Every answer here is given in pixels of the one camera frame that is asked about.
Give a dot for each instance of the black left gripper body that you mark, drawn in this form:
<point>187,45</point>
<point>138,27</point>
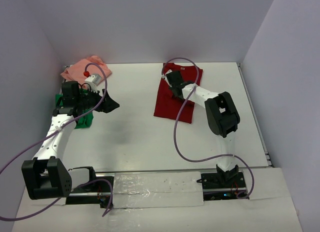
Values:
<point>89,101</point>

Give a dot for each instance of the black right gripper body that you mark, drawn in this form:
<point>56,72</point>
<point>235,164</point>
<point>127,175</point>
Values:
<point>171,89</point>

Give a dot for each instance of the red t-shirt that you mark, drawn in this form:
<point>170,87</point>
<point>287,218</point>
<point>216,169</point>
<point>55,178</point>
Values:
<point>167,105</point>

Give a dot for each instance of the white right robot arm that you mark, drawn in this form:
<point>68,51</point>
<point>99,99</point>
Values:
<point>222,118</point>

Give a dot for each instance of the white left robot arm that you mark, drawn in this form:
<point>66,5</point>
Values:
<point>45,175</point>

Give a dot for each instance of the green t-shirt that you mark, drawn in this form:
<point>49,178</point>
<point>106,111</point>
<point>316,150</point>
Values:
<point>83,122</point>

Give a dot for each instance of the pink t-shirt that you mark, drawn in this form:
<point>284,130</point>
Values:
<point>76,72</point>

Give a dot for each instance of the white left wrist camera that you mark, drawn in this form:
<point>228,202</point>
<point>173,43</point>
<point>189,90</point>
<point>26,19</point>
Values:
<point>92,81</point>

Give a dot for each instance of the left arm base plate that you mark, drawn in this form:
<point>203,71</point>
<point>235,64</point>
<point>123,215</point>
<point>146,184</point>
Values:
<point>100,188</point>

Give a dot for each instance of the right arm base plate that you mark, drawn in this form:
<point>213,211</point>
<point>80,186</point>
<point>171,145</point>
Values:
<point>213,190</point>

